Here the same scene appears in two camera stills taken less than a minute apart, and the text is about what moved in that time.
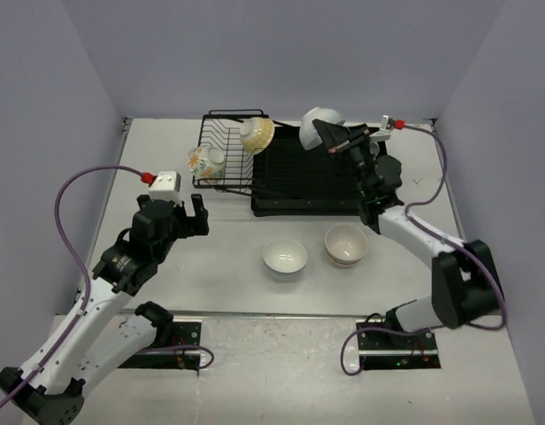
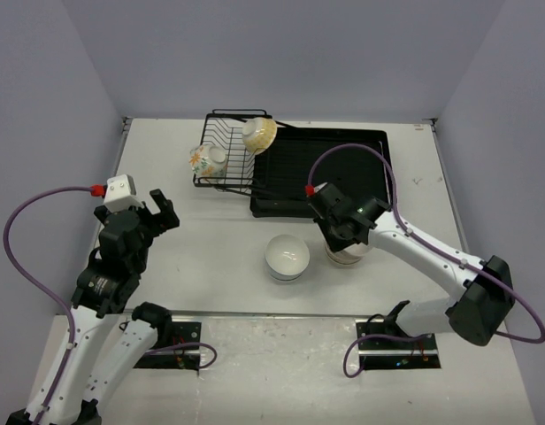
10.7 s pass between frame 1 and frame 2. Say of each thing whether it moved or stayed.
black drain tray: stayed
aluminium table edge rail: stayed
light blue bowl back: moved
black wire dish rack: stayed
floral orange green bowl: stayed
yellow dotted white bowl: stayed
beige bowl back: moved
